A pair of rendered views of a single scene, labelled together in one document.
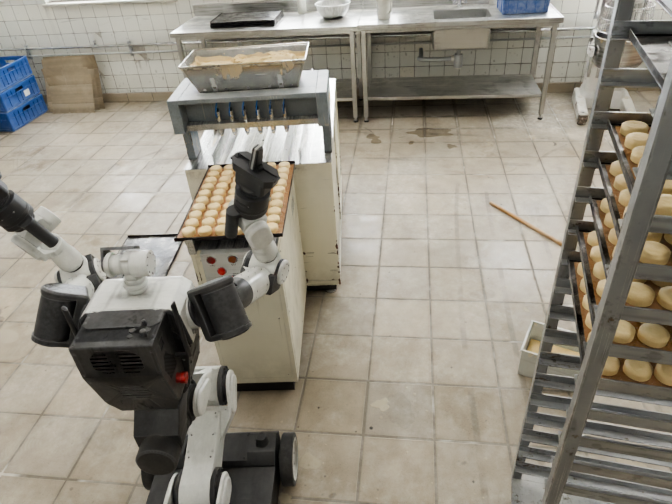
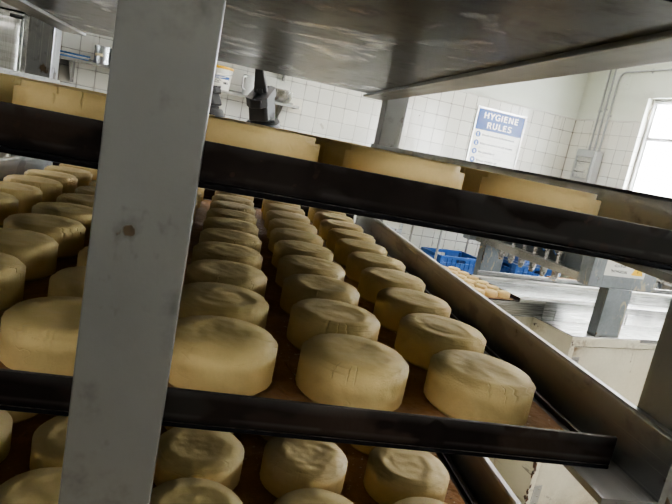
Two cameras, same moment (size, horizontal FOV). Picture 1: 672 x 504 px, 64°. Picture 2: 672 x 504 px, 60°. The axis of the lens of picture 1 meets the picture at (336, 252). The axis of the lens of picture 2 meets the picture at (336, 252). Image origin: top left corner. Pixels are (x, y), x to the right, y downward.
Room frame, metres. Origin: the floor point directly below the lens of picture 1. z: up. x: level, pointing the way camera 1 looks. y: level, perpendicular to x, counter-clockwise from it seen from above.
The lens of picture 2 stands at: (0.65, -1.29, 1.33)
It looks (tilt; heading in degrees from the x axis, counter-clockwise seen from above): 11 degrees down; 61
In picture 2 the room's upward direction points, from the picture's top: 11 degrees clockwise
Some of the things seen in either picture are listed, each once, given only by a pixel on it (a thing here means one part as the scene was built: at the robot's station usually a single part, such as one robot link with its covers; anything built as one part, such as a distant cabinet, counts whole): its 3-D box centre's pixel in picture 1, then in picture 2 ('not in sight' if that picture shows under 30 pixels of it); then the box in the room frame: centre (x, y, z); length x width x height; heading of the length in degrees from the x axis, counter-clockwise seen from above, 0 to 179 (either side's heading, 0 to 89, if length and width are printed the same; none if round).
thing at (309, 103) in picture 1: (256, 119); (546, 264); (2.52, 0.33, 1.01); 0.72 x 0.33 x 0.34; 87
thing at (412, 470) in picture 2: not in sight; (406, 477); (0.86, -1.04, 1.14); 0.05 x 0.05 x 0.02
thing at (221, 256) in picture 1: (235, 265); not in sight; (1.65, 0.39, 0.77); 0.24 x 0.04 x 0.14; 87
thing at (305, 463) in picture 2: not in sight; (303, 467); (0.80, -1.02, 1.14); 0.05 x 0.05 x 0.02
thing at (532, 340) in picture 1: (557, 356); not in sight; (1.69, -0.98, 0.08); 0.30 x 0.22 x 0.16; 58
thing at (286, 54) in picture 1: (248, 64); not in sight; (2.52, 0.33, 1.28); 0.54 x 0.27 x 0.06; 87
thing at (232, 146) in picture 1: (235, 137); (534, 287); (2.64, 0.47, 0.87); 2.01 x 0.03 x 0.07; 177
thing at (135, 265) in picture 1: (132, 267); not in sight; (1.10, 0.52, 1.18); 0.10 x 0.07 x 0.09; 87
